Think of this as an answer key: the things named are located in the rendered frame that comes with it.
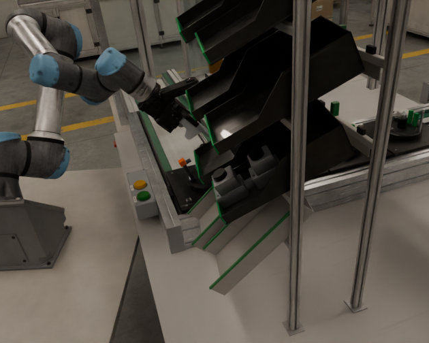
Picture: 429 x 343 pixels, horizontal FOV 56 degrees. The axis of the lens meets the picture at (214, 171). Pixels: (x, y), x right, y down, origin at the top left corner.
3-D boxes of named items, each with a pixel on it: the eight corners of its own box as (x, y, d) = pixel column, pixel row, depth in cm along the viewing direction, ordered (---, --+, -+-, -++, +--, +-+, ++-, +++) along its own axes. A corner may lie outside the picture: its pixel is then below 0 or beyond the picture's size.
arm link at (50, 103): (10, 175, 132) (29, 15, 135) (54, 180, 143) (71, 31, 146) (24, 177, 124) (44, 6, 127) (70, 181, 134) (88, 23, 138)
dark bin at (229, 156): (203, 186, 91) (186, 162, 87) (198, 157, 102) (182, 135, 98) (314, 123, 87) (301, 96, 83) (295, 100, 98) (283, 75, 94)
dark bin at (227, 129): (218, 156, 70) (197, 124, 67) (209, 124, 81) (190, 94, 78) (366, 71, 66) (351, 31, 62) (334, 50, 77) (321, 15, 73)
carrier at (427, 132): (393, 158, 136) (400, 126, 130) (352, 130, 156) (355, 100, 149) (452, 143, 141) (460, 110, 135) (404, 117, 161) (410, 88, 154)
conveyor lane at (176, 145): (186, 238, 125) (182, 214, 120) (143, 129, 194) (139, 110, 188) (270, 214, 131) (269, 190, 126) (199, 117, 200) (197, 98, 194)
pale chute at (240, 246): (224, 296, 89) (209, 288, 87) (216, 254, 100) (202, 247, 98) (314, 212, 80) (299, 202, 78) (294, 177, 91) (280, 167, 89)
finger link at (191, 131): (199, 148, 119) (174, 127, 117) (212, 133, 118) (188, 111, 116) (199, 150, 116) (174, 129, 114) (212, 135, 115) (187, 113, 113)
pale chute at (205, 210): (205, 252, 101) (191, 244, 100) (199, 219, 113) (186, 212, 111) (281, 175, 92) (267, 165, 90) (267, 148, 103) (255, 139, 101)
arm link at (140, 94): (142, 68, 111) (148, 76, 104) (155, 78, 113) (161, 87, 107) (126, 89, 112) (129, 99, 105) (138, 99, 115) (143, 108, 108)
